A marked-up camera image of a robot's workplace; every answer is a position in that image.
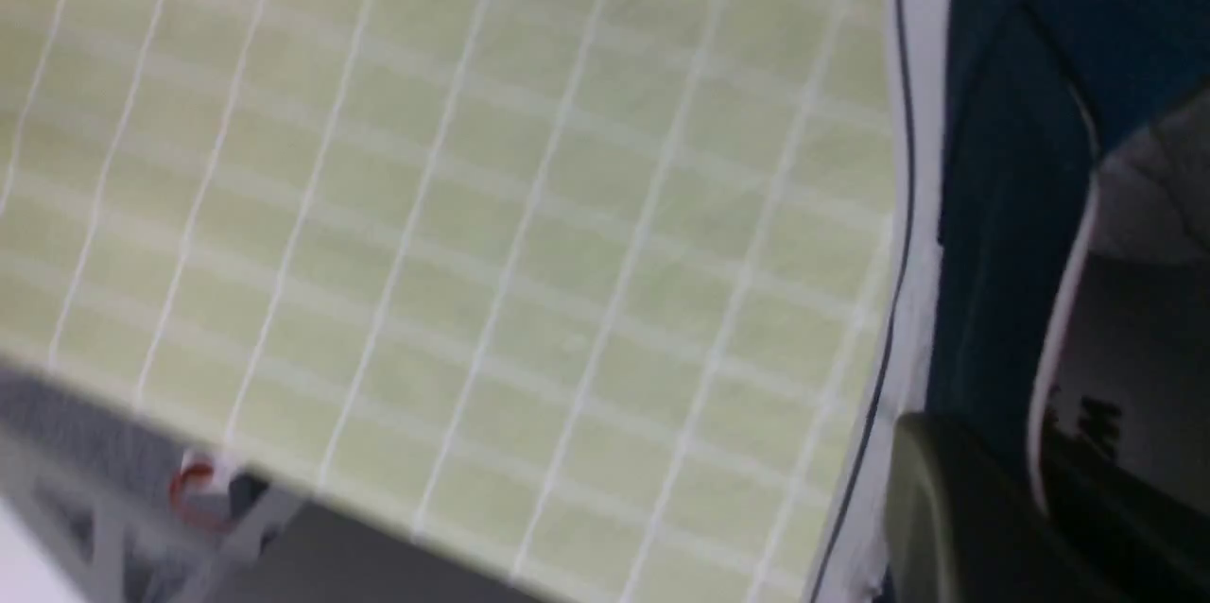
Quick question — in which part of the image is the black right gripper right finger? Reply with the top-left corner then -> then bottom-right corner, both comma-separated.
1041,432 -> 1209,602

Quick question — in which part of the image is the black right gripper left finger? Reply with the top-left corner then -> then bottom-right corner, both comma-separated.
883,413 -> 1123,602

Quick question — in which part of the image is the navy slip-on shoe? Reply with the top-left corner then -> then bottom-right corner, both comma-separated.
803,0 -> 1208,602

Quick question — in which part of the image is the green checkered tablecloth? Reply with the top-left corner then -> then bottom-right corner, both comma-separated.
2,0 -> 894,602

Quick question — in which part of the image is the grey metal frame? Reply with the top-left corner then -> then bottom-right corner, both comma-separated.
2,362 -> 535,602

